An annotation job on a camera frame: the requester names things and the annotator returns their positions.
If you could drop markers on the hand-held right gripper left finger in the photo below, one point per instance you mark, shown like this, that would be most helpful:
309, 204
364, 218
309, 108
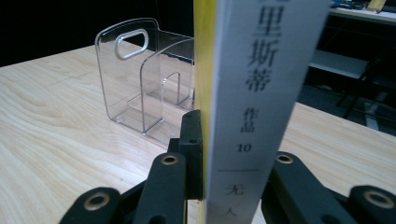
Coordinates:
193, 161

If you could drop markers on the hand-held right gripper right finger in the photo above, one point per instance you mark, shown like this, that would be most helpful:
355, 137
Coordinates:
268, 205

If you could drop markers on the yellow book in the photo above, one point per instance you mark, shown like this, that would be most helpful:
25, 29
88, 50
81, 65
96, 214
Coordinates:
249, 93

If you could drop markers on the clear acrylic book rack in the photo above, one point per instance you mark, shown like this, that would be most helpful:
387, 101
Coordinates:
124, 77

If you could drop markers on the black chair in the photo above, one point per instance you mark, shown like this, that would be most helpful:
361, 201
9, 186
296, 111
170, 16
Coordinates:
358, 96

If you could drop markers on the grey shelf board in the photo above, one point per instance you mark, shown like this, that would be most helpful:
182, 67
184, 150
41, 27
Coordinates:
339, 63

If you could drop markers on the white desk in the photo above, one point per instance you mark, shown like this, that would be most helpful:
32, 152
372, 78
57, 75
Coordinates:
364, 16

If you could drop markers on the dark blue tools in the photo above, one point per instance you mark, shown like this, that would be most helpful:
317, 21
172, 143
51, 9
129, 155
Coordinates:
347, 4

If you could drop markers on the tan block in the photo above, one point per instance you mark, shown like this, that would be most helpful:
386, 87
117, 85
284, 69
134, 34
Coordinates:
376, 5

